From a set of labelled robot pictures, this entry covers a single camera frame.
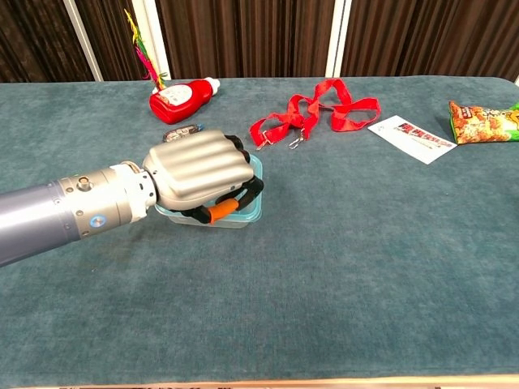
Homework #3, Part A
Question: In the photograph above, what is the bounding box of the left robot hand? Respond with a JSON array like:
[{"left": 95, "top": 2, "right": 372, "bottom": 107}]
[{"left": 141, "top": 129, "right": 265, "bottom": 226}]

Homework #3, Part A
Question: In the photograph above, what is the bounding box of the blue plastic lid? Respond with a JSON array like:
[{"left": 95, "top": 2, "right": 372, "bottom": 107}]
[{"left": 153, "top": 153, "right": 264, "bottom": 224}]

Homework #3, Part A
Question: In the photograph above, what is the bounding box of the clear plastic container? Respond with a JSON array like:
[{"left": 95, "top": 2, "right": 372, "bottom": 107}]
[{"left": 165, "top": 216, "right": 251, "bottom": 230}]

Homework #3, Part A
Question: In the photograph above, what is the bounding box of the correction tape dispenser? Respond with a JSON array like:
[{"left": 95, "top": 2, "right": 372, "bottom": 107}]
[{"left": 162, "top": 122, "right": 204, "bottom": 143}]

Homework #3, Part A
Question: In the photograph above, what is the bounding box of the red bottle with white cap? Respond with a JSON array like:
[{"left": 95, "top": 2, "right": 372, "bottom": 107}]
[{"left": 148, "top": 76, "right": 221, "bottom": 125}]

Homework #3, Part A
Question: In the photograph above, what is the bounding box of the colourful feather shuttlecock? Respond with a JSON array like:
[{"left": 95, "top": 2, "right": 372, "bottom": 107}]
[{"left": 123, "top": 8, "right": 169, "bottom": 92}]

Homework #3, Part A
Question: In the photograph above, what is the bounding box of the dark brown curtain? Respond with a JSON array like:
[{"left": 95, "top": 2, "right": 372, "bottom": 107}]
[{"left": 0, "top": 0, "right": 519, "bottom": 84}]

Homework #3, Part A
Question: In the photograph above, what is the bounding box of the teal velvet tablecloth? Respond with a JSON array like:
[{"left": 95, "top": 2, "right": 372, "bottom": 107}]
[{"left": 0, "top": 76, "right": 519, "bottom": 386}]

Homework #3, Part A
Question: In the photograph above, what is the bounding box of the white printed card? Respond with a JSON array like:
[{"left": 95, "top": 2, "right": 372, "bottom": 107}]
[{"left": 367, "top": 114, "right": 458, "bottom": 165}]

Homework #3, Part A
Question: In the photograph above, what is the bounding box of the orange green snack bag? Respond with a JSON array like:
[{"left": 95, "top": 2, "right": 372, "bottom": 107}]
[{"left": 448, "top": 100, "right": 519, "bottom": 145}]

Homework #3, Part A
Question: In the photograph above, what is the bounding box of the red lanyard ribbon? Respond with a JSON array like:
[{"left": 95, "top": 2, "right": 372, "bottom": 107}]
[{"left": 248, "top": 78, "right": 382, "bottom": 151}]

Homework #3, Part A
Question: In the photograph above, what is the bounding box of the wide white frame post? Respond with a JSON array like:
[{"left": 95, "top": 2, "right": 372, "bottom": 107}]
[{"left": 129, "top": 0, "right": 171, "bottom": 81}]

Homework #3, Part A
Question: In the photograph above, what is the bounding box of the thin grey frame post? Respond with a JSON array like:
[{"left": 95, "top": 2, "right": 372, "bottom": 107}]
[{"left": 62, "top": 0, "right": 105, "bottom": 82}]

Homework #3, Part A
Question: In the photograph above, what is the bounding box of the white double frame post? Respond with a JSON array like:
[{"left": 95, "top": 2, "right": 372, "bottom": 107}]
[{"left": 325, "top": 0, "right": 353, "bottom": 79}]

